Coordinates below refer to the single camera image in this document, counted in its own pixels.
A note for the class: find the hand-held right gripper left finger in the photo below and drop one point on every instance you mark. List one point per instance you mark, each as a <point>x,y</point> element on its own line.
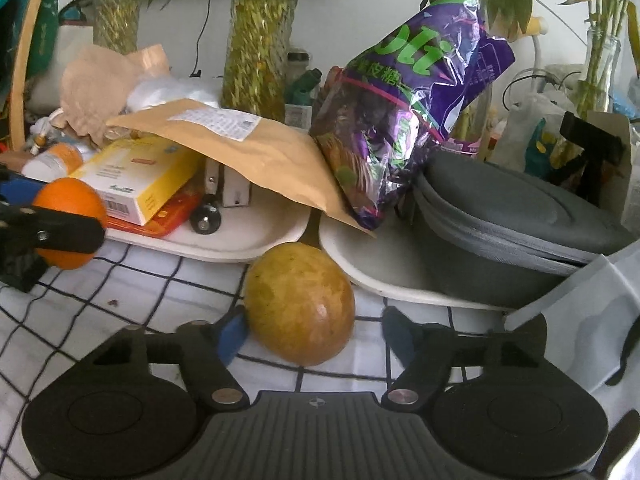
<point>232,335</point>

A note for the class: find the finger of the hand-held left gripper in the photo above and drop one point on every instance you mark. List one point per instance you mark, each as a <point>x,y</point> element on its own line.
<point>65,232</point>
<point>15,190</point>

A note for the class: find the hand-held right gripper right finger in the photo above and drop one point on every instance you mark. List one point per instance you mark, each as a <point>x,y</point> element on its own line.
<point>400,337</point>

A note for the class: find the large orange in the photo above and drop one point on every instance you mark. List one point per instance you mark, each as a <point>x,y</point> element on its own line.
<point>75,200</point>

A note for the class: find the yellow green mango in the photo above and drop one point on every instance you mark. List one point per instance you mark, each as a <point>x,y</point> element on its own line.
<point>300,300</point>

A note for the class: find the white orange bottle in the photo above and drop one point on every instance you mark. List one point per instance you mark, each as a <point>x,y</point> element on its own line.
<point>55,160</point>

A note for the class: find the white tray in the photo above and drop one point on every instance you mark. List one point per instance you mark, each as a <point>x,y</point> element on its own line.
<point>360,265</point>
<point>250,235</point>

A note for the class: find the yellow cardboard box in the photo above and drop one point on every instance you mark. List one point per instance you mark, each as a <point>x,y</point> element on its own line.
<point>135,170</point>

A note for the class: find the white checkered tablecloth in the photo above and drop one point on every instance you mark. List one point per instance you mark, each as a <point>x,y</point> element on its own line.
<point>150,285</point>

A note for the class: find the red flat packet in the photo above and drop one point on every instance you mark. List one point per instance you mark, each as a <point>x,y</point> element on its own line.
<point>170,215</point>

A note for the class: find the small black roller tool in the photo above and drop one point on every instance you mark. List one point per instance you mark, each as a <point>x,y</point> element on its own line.
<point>206,219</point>

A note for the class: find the crumpled brown paper bag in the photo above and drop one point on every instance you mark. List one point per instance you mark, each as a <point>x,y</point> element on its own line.
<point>95,90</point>

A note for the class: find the grey zipper case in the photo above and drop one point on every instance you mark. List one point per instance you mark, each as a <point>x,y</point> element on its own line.
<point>500,210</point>

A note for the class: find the white plastic bag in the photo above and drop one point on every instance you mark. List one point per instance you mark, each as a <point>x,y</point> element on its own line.
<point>170,90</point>

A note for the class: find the kraft paper envelope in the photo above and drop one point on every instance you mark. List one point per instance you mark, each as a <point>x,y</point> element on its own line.
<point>270,160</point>

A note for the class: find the bamboo bundle in vase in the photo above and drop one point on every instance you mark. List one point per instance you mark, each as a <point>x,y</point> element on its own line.
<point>255,60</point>
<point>117,15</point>

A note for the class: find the purple snack bag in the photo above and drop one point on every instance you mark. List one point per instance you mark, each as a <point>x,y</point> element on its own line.
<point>400,110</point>

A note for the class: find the translucent plastic bag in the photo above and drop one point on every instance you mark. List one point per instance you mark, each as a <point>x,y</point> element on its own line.
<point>530,130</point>

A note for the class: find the grey green bottle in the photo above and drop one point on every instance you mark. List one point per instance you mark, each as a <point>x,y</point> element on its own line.
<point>298,62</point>

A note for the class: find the white gooseneck fixture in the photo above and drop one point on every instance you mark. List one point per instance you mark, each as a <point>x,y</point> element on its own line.
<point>537,50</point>

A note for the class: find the curved wooden frame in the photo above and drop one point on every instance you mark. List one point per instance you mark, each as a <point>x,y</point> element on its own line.
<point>25,60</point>

